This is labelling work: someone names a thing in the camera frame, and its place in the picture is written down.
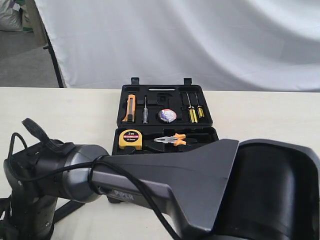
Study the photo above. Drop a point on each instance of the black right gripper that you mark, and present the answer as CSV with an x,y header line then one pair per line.
x,y
27,221

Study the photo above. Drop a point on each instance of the roll of electrical tape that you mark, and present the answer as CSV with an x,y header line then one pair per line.
x,y
167,115

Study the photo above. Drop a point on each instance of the adjustable wrench black handle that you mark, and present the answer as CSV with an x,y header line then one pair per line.
x,y
65,210

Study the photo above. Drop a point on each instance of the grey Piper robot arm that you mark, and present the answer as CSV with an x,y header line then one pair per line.
x,y
259,189

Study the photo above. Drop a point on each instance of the black plastic tool case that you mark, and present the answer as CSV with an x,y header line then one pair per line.
x,y
156,119

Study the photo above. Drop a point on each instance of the yellow tape measure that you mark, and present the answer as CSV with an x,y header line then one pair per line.
x,y
130,138

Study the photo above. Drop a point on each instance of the orange utility knife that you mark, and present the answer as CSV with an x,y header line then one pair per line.
x,y
131,109

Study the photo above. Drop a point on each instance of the clear voltage tester screwdriver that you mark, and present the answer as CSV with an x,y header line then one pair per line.
x,y
145,111

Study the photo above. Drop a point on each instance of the black backdrop stand pole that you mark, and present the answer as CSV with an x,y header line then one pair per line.
x,y
49,47

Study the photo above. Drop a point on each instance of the small yellow black screwdriver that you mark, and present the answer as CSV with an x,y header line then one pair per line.
x,y
199,107

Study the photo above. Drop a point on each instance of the white sack in background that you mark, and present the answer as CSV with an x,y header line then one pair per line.
x,y
11,15

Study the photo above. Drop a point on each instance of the cardboard box in background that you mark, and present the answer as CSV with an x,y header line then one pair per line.
x,y
27,26

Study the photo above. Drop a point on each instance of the white backdrop cloth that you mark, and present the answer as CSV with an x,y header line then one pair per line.
x,y
227,45

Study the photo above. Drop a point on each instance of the orange handled pliers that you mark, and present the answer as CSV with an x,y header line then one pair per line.
x,y
176,139

